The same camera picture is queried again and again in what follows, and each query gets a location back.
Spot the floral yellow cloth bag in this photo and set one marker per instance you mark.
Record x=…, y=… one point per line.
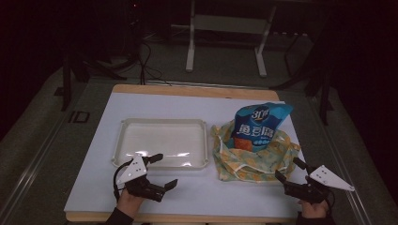
x=250, y=165

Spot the blue snack packet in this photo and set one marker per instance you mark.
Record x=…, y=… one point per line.
x=256, y=131

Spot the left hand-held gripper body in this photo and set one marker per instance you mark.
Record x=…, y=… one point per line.
x=133, y=171

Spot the white table mat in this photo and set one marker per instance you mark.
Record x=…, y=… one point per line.
x=194, y=187

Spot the white metal stand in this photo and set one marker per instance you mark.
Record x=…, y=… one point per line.
x=225, y=24

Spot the black floor bracket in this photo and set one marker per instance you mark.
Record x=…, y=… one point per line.
x=79, y=116

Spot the person's right hand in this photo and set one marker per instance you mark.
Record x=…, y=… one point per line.
x=314, y=210

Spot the white floor strip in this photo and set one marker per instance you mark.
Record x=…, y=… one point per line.
x=187, y=83

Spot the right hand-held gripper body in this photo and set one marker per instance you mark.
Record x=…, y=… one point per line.
x=325, y=178

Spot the person's left hand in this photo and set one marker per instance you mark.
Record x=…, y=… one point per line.
x=128, y=202

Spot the cream plastic tray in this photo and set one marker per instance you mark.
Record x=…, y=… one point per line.
x=162, y=139

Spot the black metal stand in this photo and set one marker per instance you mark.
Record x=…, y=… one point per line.
x=319, y=78
x=79, y=67

